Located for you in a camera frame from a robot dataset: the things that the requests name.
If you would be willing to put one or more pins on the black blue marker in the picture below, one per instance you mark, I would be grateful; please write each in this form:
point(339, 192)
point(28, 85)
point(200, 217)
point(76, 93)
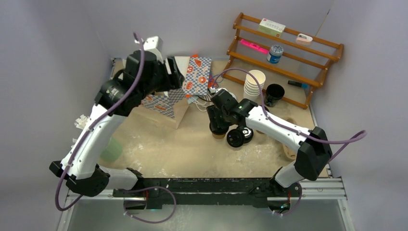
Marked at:
point(297, 84)

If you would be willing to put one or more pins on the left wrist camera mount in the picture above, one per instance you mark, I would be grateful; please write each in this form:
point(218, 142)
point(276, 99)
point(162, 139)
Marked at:
point(154, 45)

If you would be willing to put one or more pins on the white pink small device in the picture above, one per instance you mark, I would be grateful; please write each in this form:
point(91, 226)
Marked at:
point(303, 39)

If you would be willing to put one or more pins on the white green box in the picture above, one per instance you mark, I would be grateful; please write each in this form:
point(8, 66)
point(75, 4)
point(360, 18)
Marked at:
point(271, 28)

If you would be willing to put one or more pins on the wrapped white straws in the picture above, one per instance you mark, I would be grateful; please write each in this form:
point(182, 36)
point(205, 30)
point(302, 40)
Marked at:
point(81, 124)

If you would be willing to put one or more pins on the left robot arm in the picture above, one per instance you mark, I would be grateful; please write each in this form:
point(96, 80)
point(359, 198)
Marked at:
point(80, 170)

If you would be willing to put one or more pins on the black lid stack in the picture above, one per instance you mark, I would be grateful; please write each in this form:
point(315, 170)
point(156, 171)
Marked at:
point(247, 133)
point(235, 138)

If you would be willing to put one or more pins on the dark paper cup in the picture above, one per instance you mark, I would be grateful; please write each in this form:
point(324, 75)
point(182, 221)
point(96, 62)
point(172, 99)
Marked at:
point(274, 93)

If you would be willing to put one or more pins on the pink highlighter pen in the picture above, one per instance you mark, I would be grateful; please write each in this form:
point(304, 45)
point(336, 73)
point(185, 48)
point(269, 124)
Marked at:
point(254, 46)

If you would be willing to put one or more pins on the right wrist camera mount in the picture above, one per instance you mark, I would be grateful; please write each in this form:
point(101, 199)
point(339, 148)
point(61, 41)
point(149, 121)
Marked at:
point(212, 91)

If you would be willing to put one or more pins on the stack of pulp carriers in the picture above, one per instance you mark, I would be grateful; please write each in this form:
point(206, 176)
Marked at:
point(290, 154)

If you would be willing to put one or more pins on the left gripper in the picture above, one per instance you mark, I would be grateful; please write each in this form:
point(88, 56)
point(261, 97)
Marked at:
point(172, 81)

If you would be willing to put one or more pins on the blue white jar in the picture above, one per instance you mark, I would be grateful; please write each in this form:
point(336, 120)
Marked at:
point(275, 53)

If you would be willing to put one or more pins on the brown paper cup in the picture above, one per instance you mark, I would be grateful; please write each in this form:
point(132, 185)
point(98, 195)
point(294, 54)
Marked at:
point(218, 136)

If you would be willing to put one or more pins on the checkered paper bag blue handles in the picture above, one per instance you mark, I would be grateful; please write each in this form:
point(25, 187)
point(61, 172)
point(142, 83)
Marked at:
point(167, 108)

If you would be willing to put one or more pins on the stack of white paper cups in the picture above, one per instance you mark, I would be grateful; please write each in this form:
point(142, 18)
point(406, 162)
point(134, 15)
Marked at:
point(253, 84)

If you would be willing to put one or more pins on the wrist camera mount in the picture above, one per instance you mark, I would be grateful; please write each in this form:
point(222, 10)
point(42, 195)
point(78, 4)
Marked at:
point(154, 45)
point(212, 91)

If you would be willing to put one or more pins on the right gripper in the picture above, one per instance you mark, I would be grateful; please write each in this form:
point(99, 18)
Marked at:
point(213, 114)

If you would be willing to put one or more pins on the wooden shelf rack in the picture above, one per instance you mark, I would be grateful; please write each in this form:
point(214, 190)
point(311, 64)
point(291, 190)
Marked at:
point(305, 64)

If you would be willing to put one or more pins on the stack of flat paper bags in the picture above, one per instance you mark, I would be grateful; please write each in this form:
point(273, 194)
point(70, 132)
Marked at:
point(198, 80)

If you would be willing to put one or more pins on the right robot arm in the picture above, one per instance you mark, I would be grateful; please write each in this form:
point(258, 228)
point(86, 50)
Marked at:
point(313, 153)

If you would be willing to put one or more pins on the black aluminium base frame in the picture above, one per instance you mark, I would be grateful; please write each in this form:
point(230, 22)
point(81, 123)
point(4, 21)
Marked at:
point(256, 192)

